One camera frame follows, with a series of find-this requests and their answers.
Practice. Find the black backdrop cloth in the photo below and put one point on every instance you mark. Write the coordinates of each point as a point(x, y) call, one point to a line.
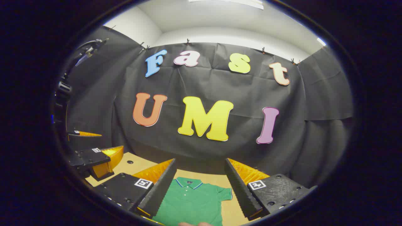
point(220, 150)

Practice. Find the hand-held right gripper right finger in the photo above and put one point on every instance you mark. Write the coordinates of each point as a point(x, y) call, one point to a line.
point(240, 188)

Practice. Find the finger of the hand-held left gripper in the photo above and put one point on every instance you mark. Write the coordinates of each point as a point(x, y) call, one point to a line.
point(88, 158)
point(73, 133)

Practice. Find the white ceiling light panel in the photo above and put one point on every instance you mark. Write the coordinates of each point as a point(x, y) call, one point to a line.
point(232, 3)

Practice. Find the green T-shirt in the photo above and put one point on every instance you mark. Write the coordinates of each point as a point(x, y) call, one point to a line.
point(191, 204)

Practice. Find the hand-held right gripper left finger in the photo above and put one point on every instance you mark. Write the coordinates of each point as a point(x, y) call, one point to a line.
point(158, 191)

